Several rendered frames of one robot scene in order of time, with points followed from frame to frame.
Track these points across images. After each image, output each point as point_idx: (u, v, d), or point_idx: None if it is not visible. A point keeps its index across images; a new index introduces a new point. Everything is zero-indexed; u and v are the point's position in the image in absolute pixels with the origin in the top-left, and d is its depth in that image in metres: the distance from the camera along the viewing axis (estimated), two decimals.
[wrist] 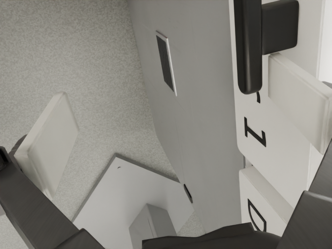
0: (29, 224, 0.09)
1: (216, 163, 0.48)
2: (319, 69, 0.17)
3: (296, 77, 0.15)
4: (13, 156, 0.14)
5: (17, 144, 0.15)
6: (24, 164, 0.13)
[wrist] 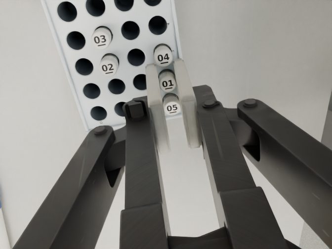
0: (132, 176, 0.11)
1: None
2: None
3: (177, 81, 0.17)
4: (136, 113, 0.16)
5: None
6: (156, 115, 0.15)
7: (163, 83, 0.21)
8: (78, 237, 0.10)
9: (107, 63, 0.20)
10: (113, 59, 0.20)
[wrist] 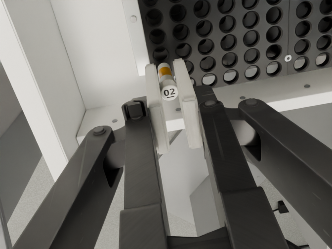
0: (131, 176, 0.11)
1: (311, 112, 0.50)
2: None
3: (178, 81, 0.17)
4: (135, 113, 0.16)
5: None
6: (155, 115, 0.15)
7: None
8: (78, 237, 0.10)
9: (169, 88, 0.20)
10: (173, 82, 0.20)
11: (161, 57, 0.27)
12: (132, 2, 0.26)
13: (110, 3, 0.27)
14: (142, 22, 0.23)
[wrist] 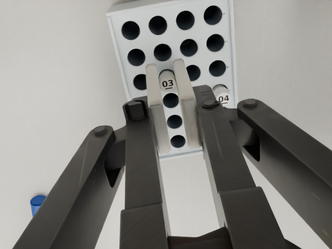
0: (132, 176, 0.11)
1: None
2: None
3: (177, 81, 0.17)
4: (136, 112, 0.16)
5: None
6: (156, 115, 0.15)
7: None
8: (78, 237, 0.10)
9: None
10: None
11: None
12: None
13: None
14: None
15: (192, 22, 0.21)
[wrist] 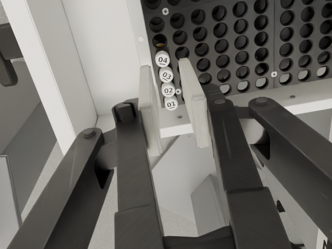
0: (124, 178, 0.11)
1: (302, 117, 0.54)
2: (30, 72, 0.24)
3: (185, 80, 0.17)
4: (127, 115, 0.16)
5: None
6: (146, 118, 0.15)
7: (167, 104, 0.28)
8: (70, 239, 0.10)
9: (169, 87, 0.27)
10: (172, 84, 0.28)
11: None
12: (140, 24, 0.30)
13: (120, 24, 0.32)
14: (149, 44, 0.27)
15: None
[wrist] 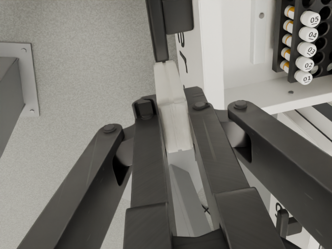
0: (139, 175, 0.11)
1: None
2: (203, 47, 0.24)
3: (168, 83, 0.17)
4: (145, 111, 0.16)
5: None
6: (165, 114, 0.15)
7: (304, 78, 0.29)
8: (85, 235, 0.10)
9: (310, 62, 0.28)
10: (309, 59, 0.29)
11: (283, 48, 0.32)
12: (264, 1, 0.31)
13: (240, 1, 0.32)
14: (294, 20, 0.28)
15: None
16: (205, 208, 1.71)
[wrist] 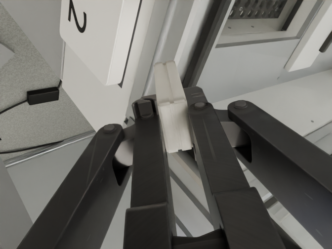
0: (139, 175, 0.11)
1: None
2: None
3: (168, 83, 0.17)
4: (145, 111, 0.16)
5: None
6: (165, 114, 0.15)
7: None
8: (85, 235, 0.10)
9: None
10: None
11: None
12: None
13: None
14: None
15: None
16: None
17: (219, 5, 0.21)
